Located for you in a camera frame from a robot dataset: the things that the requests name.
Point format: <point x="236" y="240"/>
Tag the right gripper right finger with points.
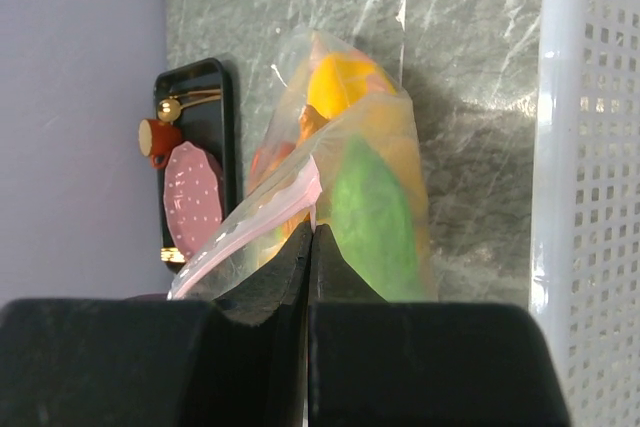
<point x="346" y="357"/>

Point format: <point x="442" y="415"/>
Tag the gold fork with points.
<point x="171" y="255"/>

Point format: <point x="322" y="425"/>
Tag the black tray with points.
<point x="210" y="126"/>

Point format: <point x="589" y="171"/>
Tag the gold spoon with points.
<point x="170" y="108"/>

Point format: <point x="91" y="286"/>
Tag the clear zip top bag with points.
<point x="341" y="150"/>

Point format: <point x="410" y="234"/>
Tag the orange fried food piece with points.
<point x="310" y="121"/>

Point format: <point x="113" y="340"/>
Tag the white plastic basket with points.
<point x="584" y="290"/>

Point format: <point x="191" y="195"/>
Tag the yellow bell pepper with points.
<point x="341" y="79"/>

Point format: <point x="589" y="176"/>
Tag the pink plate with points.
<point x="192" y="198"/>

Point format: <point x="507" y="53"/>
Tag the green cucumber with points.
<point x="372" y="224"/>

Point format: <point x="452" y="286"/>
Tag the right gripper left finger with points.
<point x="245" y="348"/>

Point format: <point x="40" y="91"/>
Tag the gold cup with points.
<point x="157" y="139"/>

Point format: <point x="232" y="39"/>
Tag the orange pumpkin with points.
<point x="265" y="161"/>

